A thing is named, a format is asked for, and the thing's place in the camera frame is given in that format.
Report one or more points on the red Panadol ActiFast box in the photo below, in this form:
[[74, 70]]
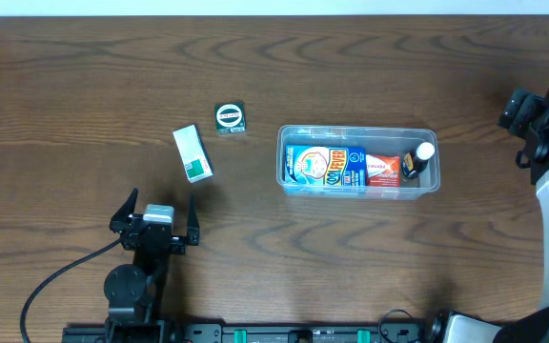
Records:
[[382, 171]]

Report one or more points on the blue Kool Fever box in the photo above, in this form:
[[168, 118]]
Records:
[[325, 166]]

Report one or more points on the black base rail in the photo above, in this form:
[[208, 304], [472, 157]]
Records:
[[241, 333]]

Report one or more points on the dark bottle white cap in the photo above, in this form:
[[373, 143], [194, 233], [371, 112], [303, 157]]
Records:
[[415, 162]]

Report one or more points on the white green Panadol box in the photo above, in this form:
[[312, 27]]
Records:
[[193, 156]]

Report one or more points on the dark green Zam-Buk box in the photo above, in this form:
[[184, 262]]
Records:
[[230, 117]]

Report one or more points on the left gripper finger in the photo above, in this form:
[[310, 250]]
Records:
[[122, 220], [193, 227]]

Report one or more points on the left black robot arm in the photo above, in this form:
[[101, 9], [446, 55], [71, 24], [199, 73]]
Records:
[[135, 290]]

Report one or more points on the clear plastic container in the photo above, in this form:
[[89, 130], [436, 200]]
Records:
[[374, 140]]

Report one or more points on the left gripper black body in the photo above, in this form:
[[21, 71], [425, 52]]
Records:
[[155, 236]]

